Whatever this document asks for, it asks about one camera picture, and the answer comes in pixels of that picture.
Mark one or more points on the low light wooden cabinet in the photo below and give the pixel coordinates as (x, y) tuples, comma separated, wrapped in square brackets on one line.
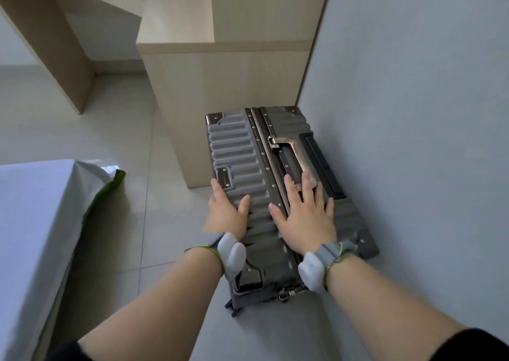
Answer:
[(214, 90)]

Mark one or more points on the white grey wrist tracker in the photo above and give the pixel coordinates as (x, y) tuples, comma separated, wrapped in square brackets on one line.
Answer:
[(312, 269), (232, 255)]

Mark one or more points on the person's right thumb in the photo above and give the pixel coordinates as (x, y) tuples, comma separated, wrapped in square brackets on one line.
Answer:
[(277, 214)]

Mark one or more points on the person's right forearm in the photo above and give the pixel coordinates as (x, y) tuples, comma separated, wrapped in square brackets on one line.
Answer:
[(381, 309)]

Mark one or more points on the black sleeve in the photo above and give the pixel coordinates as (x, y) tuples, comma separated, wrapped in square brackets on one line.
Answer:
[(473, 347), (69, 352)]

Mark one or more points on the grey ribbed hard-shell suitcase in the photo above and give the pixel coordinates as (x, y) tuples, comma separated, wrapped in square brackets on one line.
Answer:
[(238, 150)]

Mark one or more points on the person's left thumb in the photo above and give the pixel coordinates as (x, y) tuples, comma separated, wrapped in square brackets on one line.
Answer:
[(244, 205)]

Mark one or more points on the bed with white sheet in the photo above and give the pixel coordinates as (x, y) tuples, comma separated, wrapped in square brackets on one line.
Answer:
[(31, 229)]

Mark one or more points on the white grey right wrist tracker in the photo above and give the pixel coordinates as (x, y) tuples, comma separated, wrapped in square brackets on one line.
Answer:
[(312, 269)]

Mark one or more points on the person's left forearm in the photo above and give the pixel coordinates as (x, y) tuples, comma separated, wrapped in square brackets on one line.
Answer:
[(167, 305)]

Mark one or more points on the person's right hand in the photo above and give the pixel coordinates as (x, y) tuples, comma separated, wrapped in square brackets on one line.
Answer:
[(308, 225)]

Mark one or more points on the tall light wooden cabinet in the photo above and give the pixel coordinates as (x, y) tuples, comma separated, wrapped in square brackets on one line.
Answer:
[(266, 7)]

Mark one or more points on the black left sleeve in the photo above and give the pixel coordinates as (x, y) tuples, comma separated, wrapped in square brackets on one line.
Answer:
[(69, 352)]

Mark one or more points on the person's left hand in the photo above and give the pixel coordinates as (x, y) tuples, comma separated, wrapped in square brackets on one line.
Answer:
[(224, 217)]

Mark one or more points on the person's right middle finger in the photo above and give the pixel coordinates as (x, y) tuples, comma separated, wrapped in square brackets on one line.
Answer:
[(307, 185)]

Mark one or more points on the black right sleeve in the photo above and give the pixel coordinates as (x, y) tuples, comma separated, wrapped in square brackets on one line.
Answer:
[(473, 347)]

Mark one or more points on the white grey left wrist tracker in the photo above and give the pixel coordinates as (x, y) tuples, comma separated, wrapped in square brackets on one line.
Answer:
[(232, 255)]

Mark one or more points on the person's right little finger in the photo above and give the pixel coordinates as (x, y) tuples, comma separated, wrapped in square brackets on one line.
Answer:
[(329, 207)]

